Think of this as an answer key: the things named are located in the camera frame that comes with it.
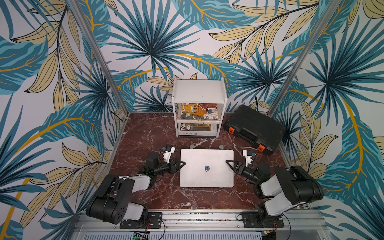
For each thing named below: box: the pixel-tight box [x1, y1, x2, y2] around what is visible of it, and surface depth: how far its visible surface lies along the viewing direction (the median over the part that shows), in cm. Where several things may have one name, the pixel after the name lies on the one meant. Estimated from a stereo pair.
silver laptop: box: [180, 149, 234, 188], surface depth 85 cm
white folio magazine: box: [178, 123, 218, 136], surface depth 106 cm
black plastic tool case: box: [223, 104, 287, 156], surface depth 105 cm
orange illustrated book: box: [175, 102, 219, 120], surface depth 94 cm
